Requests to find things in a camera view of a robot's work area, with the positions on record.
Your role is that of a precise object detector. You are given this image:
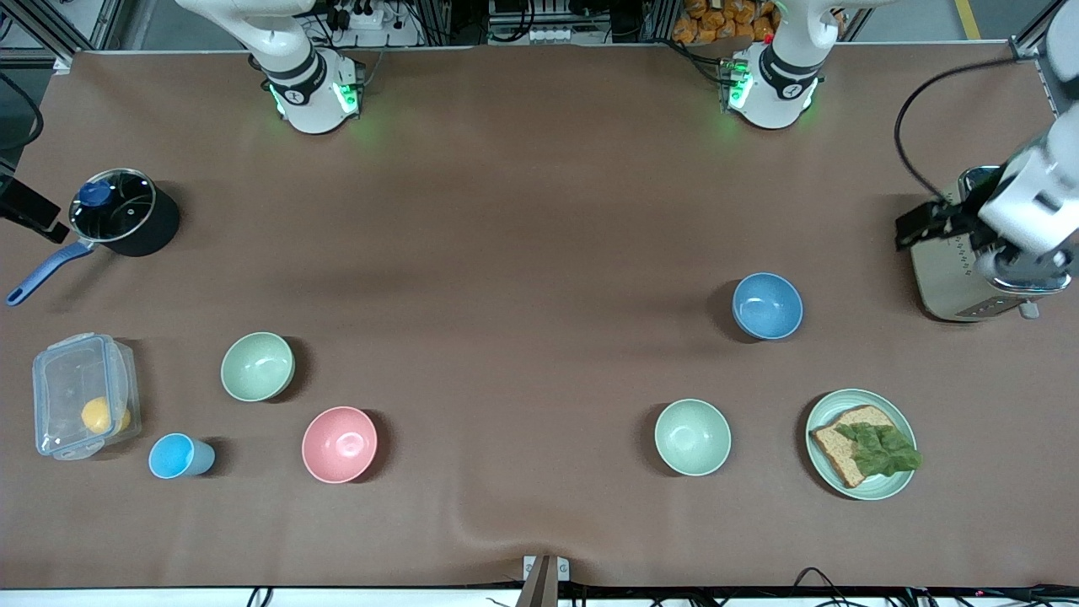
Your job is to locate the blue bowl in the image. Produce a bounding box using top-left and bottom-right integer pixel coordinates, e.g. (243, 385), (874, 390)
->
(732, 272), (804, 341)

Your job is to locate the green bowl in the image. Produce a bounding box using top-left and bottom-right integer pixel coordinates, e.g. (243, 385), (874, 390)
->
(221, 331), (296, 402)
(654, 399), (732, 476)

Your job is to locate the pink bowl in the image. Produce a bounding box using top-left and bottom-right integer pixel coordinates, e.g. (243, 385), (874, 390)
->
(302, 406), (378, 484)

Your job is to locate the beige toaster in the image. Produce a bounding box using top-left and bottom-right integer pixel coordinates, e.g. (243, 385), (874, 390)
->
(909, 166), (1073, 323)

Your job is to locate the glass lid with blue knob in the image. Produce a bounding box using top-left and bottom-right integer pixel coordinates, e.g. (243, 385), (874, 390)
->
(69, 169), (158, 244)

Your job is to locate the clear plastic lidded container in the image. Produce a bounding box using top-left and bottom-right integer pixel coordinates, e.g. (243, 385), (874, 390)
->
(32, 333), (142, 461)

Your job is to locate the yellow fruit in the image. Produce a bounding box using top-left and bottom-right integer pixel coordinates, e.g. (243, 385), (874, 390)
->
(82, 396), (132, 436)

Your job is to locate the green lettuce leaf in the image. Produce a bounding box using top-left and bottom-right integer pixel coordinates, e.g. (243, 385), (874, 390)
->
(835, 422), (923, 478)

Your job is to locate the brown bread slice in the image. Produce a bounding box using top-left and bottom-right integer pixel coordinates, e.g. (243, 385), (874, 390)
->
(809, 405), (899, 489)

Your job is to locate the green plate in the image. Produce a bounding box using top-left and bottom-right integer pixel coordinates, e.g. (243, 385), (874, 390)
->
(805, 389), (918, 502)

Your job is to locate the blue cup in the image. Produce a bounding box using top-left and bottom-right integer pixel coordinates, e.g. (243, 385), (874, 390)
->
(148, 432), (216, 480)

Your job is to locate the orange snack bag pile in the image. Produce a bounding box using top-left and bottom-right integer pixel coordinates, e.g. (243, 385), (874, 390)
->
(673, 0), (778, 45)

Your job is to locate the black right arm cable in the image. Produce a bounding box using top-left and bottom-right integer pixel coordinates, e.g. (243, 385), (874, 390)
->
(0, 72), (45, 151)

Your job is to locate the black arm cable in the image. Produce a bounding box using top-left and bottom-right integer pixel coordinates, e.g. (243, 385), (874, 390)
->
(894, 56), (1025, 203)
(0, 72), (45, 151)

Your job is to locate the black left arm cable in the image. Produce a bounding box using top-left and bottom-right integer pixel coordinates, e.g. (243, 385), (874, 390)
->
(894, 56), (1025, 203)

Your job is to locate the black pot with blue handle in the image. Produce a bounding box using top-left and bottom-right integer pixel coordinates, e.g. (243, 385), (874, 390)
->
(7, 169), (180, 306)

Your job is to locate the black cable loop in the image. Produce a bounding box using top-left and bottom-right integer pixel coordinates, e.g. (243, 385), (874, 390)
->
(792, 567), (856, 607)

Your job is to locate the metal table bracket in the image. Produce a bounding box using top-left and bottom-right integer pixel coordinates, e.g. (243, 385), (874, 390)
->
(516, 555), (571, 607)

